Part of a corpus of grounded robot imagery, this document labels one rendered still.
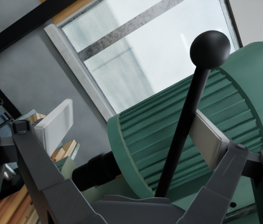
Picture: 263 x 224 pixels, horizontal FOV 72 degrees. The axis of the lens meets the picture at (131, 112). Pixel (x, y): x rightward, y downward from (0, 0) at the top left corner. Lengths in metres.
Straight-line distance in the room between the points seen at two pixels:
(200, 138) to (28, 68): 1.76
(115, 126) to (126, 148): 0.05
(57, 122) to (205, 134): 0.13
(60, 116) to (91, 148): 1.81
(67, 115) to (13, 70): 1.74
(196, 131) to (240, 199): 0.25
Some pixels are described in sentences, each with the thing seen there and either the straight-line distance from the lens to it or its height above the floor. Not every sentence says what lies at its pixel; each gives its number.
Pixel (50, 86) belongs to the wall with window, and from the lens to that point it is 1.81.
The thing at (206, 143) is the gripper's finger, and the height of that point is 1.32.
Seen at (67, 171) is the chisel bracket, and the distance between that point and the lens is 0.42.
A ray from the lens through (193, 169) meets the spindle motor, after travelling 0.32.
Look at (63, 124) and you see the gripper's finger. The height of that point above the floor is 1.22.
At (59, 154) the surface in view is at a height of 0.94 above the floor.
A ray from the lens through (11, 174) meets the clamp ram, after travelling 0.47.
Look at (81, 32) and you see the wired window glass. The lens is 1.74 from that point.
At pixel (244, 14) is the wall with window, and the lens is 1.89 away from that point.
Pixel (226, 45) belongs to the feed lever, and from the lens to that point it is 0.18.
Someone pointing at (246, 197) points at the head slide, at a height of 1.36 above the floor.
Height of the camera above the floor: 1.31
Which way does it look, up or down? 9 degrees down
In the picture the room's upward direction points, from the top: 62 degrees clockwise
